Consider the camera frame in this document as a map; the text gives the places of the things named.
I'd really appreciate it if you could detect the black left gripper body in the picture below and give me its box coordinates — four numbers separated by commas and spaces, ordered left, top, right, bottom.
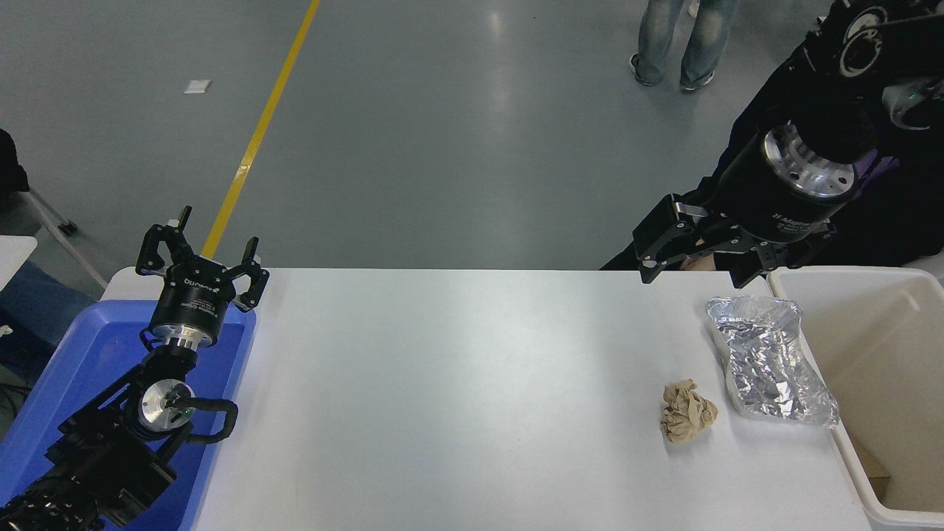
150, 260, 237, 339

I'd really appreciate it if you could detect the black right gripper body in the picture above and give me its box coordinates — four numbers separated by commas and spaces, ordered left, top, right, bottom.
710, 131, 858, 244

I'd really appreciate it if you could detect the crumpled silver foil tray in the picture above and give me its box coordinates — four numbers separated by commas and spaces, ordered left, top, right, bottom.
706, 295, 840, 430

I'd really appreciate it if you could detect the blue plastic tray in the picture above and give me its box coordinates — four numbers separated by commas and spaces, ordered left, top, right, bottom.
0, 299, 257, 531

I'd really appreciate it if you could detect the seated person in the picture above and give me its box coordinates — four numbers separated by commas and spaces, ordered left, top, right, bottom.
601, 29, 944, 270

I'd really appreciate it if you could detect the large pale plastic bin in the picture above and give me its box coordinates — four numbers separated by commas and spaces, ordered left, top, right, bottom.
767, 265, 944, 531

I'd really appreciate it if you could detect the white side table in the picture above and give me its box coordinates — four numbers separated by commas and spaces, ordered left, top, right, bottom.
0, 235, 39, 292

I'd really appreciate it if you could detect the walking person in pale jeans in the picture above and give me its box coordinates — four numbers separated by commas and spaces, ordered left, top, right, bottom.
629, 0, 740, 93

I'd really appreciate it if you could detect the crumpled tan paper ball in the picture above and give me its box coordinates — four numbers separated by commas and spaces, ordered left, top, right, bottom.
660, 379, 719, 444

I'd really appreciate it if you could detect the black fabric item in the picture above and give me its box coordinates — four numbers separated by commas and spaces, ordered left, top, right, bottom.
0, 129, 30, 196

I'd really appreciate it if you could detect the grey metal frame leg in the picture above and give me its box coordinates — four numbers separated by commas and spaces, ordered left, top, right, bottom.
26, 188, 110, 290

